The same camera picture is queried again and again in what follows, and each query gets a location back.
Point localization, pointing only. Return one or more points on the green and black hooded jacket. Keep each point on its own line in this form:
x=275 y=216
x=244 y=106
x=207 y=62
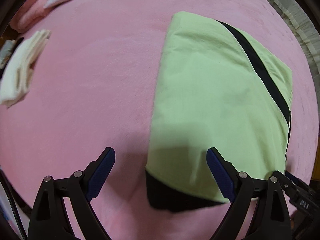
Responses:
x=212 y=92

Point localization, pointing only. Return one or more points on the folded white towel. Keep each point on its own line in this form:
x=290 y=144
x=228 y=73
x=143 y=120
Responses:
x=20 y=75

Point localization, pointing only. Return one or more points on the folded pink quilt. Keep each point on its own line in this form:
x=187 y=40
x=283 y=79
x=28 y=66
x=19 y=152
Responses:
x=30 y=15

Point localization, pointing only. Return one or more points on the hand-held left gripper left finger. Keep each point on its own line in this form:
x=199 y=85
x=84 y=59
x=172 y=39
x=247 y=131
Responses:
x=102 y=172

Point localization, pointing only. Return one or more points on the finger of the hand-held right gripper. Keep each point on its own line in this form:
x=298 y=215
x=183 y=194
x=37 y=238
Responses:
x=300 y=180
x=287 y=186

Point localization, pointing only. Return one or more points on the grey patterned cloth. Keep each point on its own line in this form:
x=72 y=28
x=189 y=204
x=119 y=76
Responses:
x=6 y=52

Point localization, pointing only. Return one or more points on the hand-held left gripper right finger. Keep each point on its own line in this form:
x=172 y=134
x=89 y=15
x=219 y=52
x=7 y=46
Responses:
x=221 y=175

